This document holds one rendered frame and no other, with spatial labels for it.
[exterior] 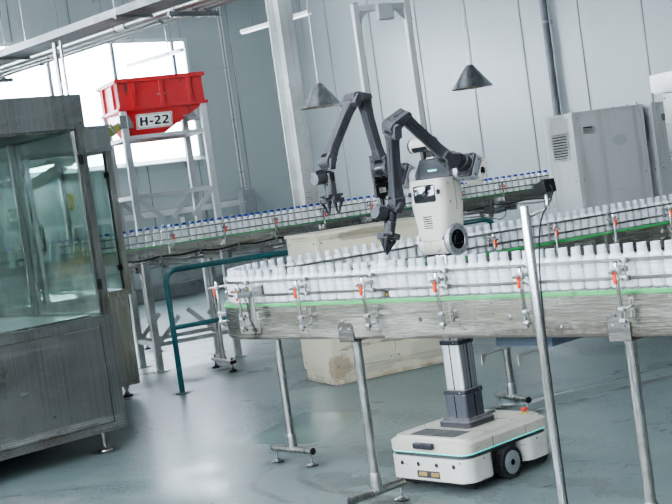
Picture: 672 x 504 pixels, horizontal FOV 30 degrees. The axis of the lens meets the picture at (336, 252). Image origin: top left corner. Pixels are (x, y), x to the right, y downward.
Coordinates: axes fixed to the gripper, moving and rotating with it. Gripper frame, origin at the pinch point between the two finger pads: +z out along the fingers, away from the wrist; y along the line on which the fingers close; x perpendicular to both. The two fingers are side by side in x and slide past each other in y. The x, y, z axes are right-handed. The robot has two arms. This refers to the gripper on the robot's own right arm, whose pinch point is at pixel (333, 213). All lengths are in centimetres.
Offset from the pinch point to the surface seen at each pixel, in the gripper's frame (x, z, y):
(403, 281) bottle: 58, 32, 18
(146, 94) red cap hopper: -546, -118, -285
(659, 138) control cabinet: -199, -13, -604
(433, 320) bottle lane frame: 76, 49, 21
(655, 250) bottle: 187, 25, 17
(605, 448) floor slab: 60, 139, -111
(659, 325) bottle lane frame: 187, 52, 21
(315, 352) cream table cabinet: -300, 118, -239
